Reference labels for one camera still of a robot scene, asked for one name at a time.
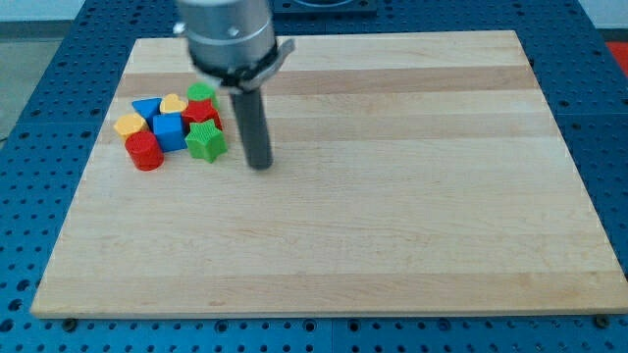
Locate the green star block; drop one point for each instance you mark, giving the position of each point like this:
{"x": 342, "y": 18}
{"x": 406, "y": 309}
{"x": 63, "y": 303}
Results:
{"x": 205, "y": 141}

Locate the red cylinder block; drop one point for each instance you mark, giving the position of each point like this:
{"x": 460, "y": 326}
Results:
{"x": 144, "y": 150}

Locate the red object at right edge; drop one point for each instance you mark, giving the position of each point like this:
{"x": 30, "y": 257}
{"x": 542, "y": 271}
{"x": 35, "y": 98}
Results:
{"x": 619, "y": 51}

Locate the yellow hexagon block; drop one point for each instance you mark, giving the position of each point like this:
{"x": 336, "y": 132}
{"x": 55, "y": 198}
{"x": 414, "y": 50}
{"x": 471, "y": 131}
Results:
{"x": 127, "y": 125}

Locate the blue cube block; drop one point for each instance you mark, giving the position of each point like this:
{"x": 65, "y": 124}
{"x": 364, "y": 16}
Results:
{"x": 168, "y": 129}

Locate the yellow heart block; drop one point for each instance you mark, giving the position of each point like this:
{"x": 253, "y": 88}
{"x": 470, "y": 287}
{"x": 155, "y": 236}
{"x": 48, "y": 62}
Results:
{"x": 172, "y": 103}

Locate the blue triangle block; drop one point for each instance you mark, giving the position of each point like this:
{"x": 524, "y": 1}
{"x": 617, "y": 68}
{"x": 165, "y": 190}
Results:
{"x": 148, "y": 108}

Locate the green cylinder block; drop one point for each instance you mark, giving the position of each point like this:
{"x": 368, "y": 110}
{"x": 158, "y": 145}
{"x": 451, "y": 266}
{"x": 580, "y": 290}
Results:
{"x": 200, "y": 91}

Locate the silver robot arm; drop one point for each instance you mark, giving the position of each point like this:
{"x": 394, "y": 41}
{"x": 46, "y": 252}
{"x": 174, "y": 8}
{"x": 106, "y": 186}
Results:
{"x": 232, "y": 42}

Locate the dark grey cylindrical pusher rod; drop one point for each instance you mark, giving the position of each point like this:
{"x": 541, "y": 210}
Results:
{"x": 253, "y": 130}

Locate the red star block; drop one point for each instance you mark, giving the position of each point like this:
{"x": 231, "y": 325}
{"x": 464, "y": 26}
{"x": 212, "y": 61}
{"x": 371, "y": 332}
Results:
{"x": 199, "y": 112}

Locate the light wooden board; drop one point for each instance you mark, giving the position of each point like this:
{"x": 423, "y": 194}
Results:
{"x": 414, "y": 174}

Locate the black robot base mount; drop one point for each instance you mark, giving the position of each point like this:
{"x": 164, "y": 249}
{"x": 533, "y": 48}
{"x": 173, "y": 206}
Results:
{"x": 323, "y": 7}

